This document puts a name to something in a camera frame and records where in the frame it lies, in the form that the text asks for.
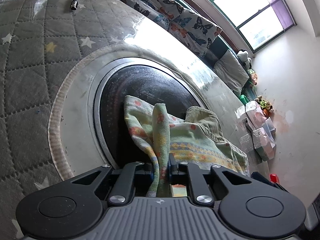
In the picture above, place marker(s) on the pink packaged bundle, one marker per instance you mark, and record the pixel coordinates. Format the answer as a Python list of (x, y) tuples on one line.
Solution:
[(253, 112), (264, 143)]

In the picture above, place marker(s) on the clear plastic storage box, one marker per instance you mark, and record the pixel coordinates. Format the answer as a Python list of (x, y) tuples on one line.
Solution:
[(269, 127)]

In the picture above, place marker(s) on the colourful patterned children's garment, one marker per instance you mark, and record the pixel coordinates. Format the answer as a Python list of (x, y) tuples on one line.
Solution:
[(196, 139)]

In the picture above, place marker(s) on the red plastic box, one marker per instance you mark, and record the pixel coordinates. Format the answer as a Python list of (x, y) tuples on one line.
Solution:
[(274, 178)]

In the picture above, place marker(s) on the round black table inset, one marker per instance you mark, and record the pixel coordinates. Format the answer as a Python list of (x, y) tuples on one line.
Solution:
[(146, 80)]

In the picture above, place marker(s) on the white plush toy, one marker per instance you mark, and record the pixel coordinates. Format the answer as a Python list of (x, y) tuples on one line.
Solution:
[(244, 58)]

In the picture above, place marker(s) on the purple curtain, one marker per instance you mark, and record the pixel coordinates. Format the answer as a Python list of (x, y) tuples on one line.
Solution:
[(282, 12)]

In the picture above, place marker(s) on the far pink packaged bundle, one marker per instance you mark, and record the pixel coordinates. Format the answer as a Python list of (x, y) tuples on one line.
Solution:
[(253, 112)]

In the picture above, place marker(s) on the upright butterfly print pillow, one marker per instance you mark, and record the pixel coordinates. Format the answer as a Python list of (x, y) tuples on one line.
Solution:
[(194, 31)]

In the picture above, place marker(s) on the blue corner sofa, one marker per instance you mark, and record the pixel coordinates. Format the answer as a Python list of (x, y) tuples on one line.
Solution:
[(217, 50)]

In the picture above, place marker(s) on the grey square cushion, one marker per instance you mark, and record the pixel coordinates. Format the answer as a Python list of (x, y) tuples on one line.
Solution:
[(231, 72)]

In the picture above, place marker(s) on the colourful plush toy pile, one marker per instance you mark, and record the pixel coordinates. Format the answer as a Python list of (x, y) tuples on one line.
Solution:
[(265, 106)]

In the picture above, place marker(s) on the near pink packaged bundle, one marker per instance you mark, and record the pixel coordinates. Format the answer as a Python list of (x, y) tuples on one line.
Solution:
[(264, 143)]

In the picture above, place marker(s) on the black marker pen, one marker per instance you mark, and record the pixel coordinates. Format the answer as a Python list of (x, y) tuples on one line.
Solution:
[(74, 5)]

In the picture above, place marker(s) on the lower butterfly print pillow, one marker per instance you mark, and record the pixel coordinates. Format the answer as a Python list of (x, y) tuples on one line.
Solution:
[(161, 12)]

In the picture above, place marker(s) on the green framed window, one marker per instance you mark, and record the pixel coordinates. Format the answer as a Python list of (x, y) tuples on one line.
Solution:
[(254, 20)]

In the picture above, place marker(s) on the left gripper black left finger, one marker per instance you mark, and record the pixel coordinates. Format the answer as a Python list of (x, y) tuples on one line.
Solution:
[(148, 170)]

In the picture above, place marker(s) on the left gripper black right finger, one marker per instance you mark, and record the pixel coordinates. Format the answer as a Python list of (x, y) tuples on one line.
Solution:
[(172, 167)]

